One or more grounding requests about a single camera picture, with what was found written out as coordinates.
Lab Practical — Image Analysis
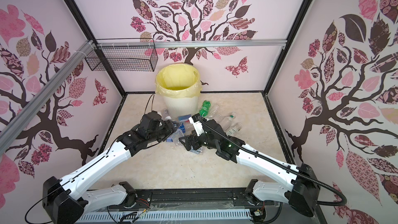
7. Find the white slotted cable duct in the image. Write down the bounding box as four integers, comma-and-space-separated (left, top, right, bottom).
77, 209, 251, 224

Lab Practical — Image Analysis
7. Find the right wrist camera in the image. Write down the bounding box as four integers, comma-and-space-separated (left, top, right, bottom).
189, 114, 205, 137

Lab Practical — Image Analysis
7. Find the clear bottle white label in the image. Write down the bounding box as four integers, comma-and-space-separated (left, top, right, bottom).
226, 122, 243, 136

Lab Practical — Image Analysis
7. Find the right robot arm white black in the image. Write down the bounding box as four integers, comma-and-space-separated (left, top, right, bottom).
179, 131, 320, 217

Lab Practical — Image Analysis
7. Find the green bottle near bin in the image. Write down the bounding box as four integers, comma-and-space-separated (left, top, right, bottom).
199, 100, 211, 117

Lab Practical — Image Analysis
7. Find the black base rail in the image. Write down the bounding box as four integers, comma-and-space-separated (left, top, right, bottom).
71, 186, 327, 224

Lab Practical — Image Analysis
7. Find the aluminium rail back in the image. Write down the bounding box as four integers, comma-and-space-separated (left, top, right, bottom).
96, 39, 287, 48

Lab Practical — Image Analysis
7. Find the black corrugated cable conduit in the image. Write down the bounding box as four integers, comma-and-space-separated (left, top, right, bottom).
198, 116, 348, 206

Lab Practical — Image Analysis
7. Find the clear bottle blue label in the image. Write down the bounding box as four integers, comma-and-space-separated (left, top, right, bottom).
166, 129, 184, 146

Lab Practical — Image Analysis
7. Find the bottle blue red label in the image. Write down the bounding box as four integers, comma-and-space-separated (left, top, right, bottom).
178, 115, 191, 123

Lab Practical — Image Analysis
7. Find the clear unlabelled crumpled bottle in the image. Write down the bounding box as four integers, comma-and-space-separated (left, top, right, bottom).
206, 104, 220, 119

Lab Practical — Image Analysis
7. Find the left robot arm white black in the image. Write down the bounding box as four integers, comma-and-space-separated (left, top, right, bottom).
42, 111, 179, 224

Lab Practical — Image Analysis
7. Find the clear bottle green cap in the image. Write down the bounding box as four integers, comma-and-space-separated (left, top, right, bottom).
219, 112, 236, 132

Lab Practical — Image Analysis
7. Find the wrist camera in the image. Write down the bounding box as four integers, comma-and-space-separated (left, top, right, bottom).
159, 116, 173, 128
189, 114, 205, 137

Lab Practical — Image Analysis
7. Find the aluminium rail left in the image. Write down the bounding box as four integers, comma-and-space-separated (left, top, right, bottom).
1, 40, 95, 154

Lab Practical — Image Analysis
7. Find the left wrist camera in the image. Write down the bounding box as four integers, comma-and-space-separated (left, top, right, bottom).
159, 116, 173, 128

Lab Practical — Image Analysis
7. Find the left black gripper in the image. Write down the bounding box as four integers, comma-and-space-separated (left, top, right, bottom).
148, 119, 180, 143

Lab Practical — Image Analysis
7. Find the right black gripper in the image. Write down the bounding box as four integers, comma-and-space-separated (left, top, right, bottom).
179, 128, 220, 151

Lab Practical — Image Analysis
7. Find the black wire mesh basket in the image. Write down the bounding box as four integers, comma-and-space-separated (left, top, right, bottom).
85, 37, 158, 72

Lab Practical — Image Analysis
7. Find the yellow plastic bin liner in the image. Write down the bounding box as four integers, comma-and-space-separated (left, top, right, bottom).
155, 63, 202, 99

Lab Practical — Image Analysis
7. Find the aluminium rail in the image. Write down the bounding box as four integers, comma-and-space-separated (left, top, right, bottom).
96, 39, 287, 48
1, 40, 95, 154

